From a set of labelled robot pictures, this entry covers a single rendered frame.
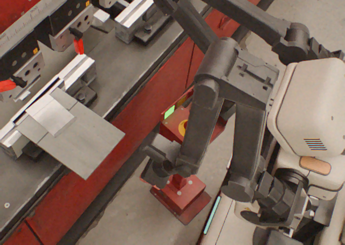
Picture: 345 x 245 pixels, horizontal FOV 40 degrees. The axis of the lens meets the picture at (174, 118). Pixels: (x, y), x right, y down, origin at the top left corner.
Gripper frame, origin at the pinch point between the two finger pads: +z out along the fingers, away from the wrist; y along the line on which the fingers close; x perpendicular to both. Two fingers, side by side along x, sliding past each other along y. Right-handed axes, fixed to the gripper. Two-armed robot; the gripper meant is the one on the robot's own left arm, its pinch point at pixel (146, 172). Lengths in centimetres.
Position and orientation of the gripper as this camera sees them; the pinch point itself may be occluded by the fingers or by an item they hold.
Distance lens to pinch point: 135.3
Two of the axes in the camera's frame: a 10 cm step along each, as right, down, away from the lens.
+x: 7.8, 5.6, 2.9
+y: -4.0, 7.9, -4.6
